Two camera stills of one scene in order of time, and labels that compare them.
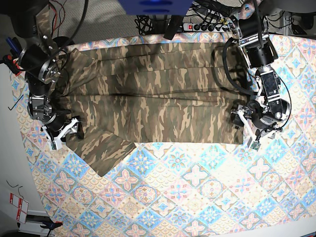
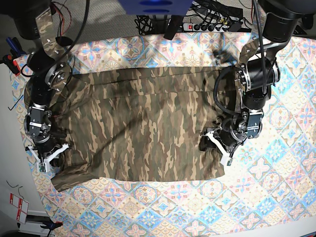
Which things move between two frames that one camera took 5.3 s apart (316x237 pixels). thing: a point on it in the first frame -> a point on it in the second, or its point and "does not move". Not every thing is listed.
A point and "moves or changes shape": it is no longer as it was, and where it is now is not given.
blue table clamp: x=15 y=45 does not move
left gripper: x=254 y=108 -> x=225 y=135
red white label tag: x=22 y=206 does not move
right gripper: x=56 y=126 -> x=46 y=147
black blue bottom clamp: x=50 y=225 does not move
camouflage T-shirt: x=123 y=94 moves or changes shape
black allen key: x=18 y=100 does not move
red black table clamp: x=13 y=64 does not move
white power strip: x=205 y=27 does not move
